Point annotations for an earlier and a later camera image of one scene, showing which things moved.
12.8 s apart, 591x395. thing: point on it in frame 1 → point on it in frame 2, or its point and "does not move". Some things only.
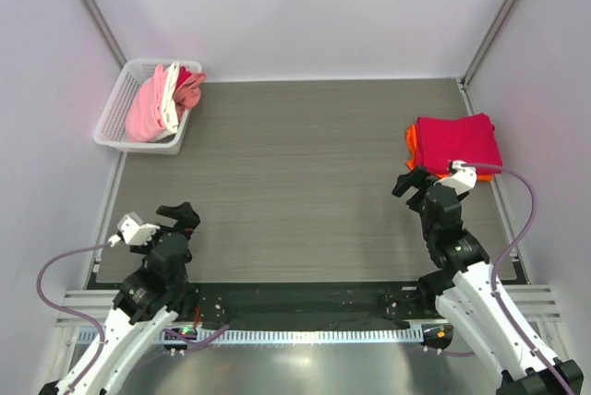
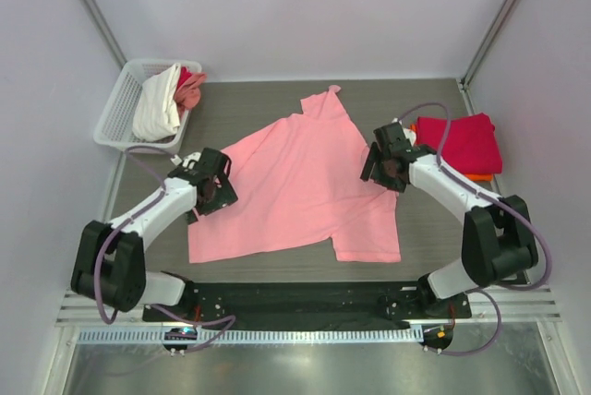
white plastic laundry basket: (112, 131) does not move
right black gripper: (419, 190) → (369, 166)
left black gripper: (173, 230) → (222, 198)
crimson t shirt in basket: (183, 74) does not move
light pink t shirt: (146, 118) → (298, 181)
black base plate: (309, 305) does not move
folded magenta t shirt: (470, 139) does not move
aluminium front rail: (88, 308) does not move
